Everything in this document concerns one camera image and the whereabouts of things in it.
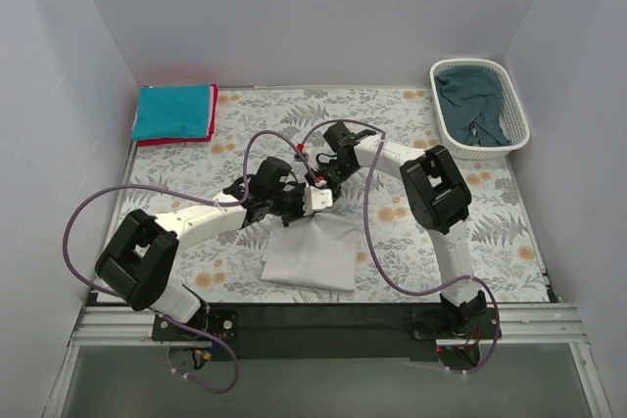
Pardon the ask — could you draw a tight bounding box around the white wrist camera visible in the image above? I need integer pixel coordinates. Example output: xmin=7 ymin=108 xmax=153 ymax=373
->
xmin=294 ymin=143 xmax=325 ymax=182
xmin=303 ymin=186 xmax=333 ymax=216

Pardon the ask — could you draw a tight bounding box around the white t shirt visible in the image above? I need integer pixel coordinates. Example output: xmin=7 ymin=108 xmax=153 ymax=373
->
xmin=261 ymin=213 xmax=360 ymax=293

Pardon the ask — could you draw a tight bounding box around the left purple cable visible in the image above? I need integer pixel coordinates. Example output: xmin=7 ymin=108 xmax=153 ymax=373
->
xmin=63 ymin=129 xmax=339 ymax=395

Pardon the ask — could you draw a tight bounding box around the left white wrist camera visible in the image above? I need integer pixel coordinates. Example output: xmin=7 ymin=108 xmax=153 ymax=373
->
xmin=303 ymin=186 xmax=333 ymax=216

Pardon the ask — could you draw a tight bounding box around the floral patterned table mat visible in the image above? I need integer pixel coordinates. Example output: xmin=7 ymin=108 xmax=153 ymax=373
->
xmin=120 ymin=88 xmax=549 ymax=302

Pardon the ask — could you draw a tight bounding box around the white plastic laundry basket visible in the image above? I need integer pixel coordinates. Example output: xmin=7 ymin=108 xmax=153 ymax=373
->
xmin=429 ymin=58 xmax=530 ymax=161

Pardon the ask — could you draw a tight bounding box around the dark teal t shirt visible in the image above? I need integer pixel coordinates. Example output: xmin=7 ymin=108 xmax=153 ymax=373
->
xmin=435 ymin=66 xmax=510 ymax=147

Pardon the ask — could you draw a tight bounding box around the aluminium rail frame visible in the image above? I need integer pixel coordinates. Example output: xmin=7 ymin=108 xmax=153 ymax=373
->
xmin=45 ymin=303 xmax=610 ymax=417

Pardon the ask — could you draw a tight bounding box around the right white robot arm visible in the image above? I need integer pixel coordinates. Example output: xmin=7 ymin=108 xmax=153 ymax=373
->
xmin=315 ymin=119 xmax=487 ymax=338

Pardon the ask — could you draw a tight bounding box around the folded red t shirt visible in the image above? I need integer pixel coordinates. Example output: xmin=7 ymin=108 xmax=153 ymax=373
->
xmin=136 ymin=83 xmax=219 ymax=148

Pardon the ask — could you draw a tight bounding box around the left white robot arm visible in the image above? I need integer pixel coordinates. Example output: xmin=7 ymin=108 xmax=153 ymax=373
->
xmin=96 ymin=158 xmax=333 ymax=340

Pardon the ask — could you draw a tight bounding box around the folded teal t shirt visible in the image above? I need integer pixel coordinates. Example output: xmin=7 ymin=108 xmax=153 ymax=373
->
xmin=130 ymin=84 xmax=217 ymax=142

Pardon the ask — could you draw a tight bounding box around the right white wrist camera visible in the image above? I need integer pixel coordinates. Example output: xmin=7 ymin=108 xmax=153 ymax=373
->
xmin=294 ymin=143 xmax=325 ymax=182

